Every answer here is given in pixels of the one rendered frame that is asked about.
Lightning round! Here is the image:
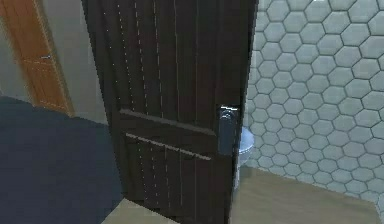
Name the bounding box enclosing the dark brown room door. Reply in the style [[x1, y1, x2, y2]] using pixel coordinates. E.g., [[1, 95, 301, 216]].
[[80, 0, 260, 224]]

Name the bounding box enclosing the white round toilet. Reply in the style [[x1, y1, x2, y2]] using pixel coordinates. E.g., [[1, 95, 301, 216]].
[[238, 126, 256, 166]]

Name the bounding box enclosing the orange wooden room door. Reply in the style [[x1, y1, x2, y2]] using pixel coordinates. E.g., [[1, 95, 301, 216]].
[[0, 0, 76, 118]]

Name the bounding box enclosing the grey metal door handle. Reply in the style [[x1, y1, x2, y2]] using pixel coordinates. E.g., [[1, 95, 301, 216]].
[[218, 105, 240, 157]]

